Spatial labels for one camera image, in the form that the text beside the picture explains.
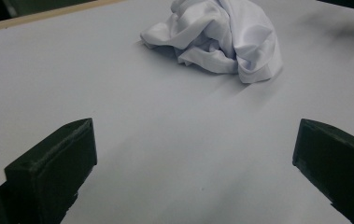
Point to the wooden table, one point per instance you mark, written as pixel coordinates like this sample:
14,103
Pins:
40,15

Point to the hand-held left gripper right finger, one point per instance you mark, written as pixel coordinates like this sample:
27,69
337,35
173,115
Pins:
336,161

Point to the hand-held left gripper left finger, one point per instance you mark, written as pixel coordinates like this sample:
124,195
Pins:
50,168

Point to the white board table cover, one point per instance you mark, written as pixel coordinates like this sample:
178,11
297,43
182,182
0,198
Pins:
165,140

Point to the white boxer shorts black waistband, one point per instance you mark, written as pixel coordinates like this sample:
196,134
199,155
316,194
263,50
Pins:
227,37

